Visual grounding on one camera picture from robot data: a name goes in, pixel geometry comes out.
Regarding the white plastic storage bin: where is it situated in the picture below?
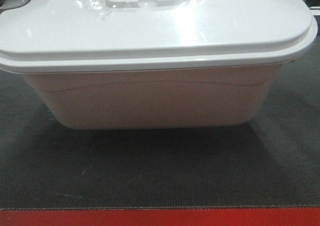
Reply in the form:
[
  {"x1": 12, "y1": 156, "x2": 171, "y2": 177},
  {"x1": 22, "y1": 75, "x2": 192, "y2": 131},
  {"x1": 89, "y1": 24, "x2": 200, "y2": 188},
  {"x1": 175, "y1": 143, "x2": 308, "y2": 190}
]
[{"x1": 23, "y1": 63, "x2": 284, "y2": 130}]

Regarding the white bin lid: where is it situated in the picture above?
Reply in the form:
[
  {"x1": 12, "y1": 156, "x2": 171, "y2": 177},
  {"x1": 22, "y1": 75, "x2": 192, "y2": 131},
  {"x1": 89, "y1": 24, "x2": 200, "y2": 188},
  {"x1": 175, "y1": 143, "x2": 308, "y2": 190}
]
[{"x1": 0, "y1": 0, "x2": 318, "y2": 74}]

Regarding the black table mat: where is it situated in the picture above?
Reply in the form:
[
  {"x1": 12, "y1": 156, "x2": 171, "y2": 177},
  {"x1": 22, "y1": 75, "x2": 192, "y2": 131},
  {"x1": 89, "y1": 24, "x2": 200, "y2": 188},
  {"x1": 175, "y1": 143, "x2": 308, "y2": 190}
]
[{"x1": 0, "y1": 5, "x2": 320, "y2": 211}]

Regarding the red table edge strip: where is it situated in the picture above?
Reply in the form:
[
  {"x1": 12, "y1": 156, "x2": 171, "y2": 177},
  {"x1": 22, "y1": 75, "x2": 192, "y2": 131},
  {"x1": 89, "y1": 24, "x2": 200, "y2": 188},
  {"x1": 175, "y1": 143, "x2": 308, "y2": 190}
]
[{"x1": 0, "y1": 207, "x2": 320, "y2": 226}]

